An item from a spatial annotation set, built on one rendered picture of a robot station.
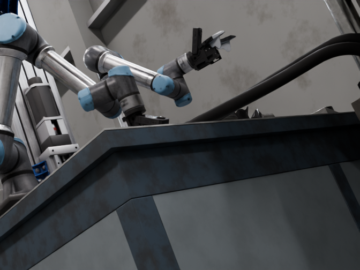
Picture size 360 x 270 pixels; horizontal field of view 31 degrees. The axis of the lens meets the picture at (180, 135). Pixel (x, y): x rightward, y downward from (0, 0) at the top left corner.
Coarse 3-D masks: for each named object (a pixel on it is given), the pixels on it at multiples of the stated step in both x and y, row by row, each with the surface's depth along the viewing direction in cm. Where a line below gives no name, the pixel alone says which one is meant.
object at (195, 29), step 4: (196, 28) 263; (200, 28) 265; (196, 32) 263; (200, 32) 264; (192, 36) 264; (196, 36) 263; (200, 36) 266; (192, 40) 264; (196, 40) 263; (200, 40) 266; (192, 44) 264; (196, 44) 263; (192, 48) 264; (196, 48) 263; (192, 52) 264; (196, 52) 263
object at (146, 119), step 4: (136, 116) 206; (140, 116) 205; (144, 116) 205; (148, 116) 205; (152, 116) 205; (156, 116) 206; (136, 120) 206; (140, 120) 205; (144, 120) 204; (148, 120) 203; (152, 120) 202; (156, 120) 200; (160, 120) 200; (164, 120) 201; (168, 120) 202; (148, 124) 203; (152, 124) 202; (156, 124) 201
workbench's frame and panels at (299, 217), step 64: (192, 128) 127; (256, 128) 140; (320, 128) 158; (64, 192) 125; (128, 192) 111; (192, 192) 121; (256, 192) 134; (320, 192) 148; (0, 256) 143; (64, 256) 126; (128, 256) 112; (192, 256) 114; (256, 256) 124; (320, 256) 137
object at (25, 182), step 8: (8, 176) 220; (16, 176) 220; (24, 176) 221; (32, 176) 223; (8, 184) 220; (16, 184) 219; (24, 184) 219; (32, 184) 220; (8, 192) 218; (16, 192) 217; (24, 192) 217
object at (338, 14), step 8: (328, 0) 163; (336, 0) 161; (344, 0) 161; (328, 8) 164; (336, 8) 161; (344, 8) 160; (352, 8) 161; (336, 16) 162; (344, 16) 160; (352, 16) 160; (336, 24) 163; (344, 24) 160; (352, 24) 159; (344, 32) 160; (352, 32) 159; (352, 56) 160
